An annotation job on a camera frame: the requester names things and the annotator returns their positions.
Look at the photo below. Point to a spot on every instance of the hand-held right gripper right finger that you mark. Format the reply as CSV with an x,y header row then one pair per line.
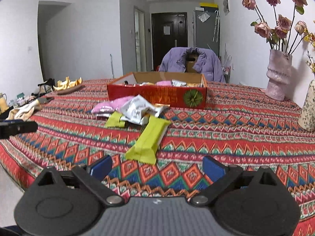
x,y
214,168

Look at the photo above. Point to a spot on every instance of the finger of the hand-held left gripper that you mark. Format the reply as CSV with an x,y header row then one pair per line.
x,y
17,127

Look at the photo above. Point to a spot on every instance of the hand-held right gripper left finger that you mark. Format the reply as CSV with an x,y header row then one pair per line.
x,y
102,167

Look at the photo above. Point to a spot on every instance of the lime green snack packet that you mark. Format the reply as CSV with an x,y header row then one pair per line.
x,y
114,120
147,140

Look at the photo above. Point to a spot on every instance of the white blue snack packet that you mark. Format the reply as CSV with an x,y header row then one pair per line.
x,y
134,116

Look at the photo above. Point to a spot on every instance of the red cardboard box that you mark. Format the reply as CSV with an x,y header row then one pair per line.
x,y
152,95

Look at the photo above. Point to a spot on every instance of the white orange snack packet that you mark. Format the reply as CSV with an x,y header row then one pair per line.
x,y
146,83

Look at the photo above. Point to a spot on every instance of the yellow thermos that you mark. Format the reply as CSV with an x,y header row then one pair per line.
x,y
3,104

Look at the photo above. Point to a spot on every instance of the cluttered side table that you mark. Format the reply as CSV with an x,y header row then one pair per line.
x,y
23,98

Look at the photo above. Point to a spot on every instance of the red patterned tablecloth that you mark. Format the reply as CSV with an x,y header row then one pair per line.
x,y
221,132

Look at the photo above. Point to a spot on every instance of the dark phone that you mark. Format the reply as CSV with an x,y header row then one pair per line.
x,y
46,100

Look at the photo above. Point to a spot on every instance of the black folding chair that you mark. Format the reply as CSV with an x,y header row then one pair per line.
x,y
48,83

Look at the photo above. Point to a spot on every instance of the brown oval dish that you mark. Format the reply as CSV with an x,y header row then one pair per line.
x,y
71,90

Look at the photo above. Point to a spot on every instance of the white mop pole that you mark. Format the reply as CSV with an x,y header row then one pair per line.
x,y
112,66

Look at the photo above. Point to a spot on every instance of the brown wooden chair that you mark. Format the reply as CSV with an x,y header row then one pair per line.
x,y
190,66

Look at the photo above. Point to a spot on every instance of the bundle of paper rolls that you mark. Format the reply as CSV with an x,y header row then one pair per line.
x,y
226,64

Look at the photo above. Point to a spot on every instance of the pink ribbed vase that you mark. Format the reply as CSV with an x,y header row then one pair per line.
x,y
278,78

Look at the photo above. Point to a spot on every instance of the white floral vase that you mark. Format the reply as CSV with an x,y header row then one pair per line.
x,y
308,108

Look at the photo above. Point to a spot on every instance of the purple puffer jacket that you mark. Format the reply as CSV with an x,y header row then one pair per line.
x,y
172,64

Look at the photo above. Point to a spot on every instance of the black entrance door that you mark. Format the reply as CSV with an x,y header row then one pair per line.
x,y
157,54

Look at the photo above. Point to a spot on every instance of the glass interior door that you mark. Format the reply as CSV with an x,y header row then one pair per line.
x,y
139,41

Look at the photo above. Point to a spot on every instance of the grey refrigerator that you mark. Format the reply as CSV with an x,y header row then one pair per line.
x,y
204,36

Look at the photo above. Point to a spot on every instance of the white umbrella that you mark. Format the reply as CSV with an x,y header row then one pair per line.
x,y
216,27

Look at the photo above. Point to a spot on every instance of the paper notice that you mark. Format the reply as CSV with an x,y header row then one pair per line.
x,y
166,30

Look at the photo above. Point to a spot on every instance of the clear plastic bag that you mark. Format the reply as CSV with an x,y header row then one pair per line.
x,y
203,16

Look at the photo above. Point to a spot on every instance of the bunch of dried pink roses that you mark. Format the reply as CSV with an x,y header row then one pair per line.
x,y
283,23

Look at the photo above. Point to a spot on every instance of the yellow flower branches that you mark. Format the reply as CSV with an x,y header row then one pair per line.
x,y
310,38

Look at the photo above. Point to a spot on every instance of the yellow box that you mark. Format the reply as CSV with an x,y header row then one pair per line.
x,y
209,5

